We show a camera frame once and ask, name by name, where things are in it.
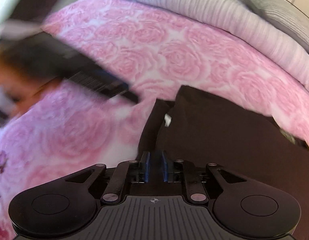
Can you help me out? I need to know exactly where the pink rose bed blanket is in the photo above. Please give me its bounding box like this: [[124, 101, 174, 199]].
[[0, 0, 309, 239]]

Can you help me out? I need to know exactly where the dark brown garment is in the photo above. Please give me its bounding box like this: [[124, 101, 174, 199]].
[[136, 84, 309, 205]]

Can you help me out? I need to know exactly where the white ribbed duvet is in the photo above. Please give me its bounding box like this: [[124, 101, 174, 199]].
[[89, 0, 309, 98]]

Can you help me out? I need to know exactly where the person's left hand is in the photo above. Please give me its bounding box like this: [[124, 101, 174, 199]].
[[0, 54, 61, 117]]

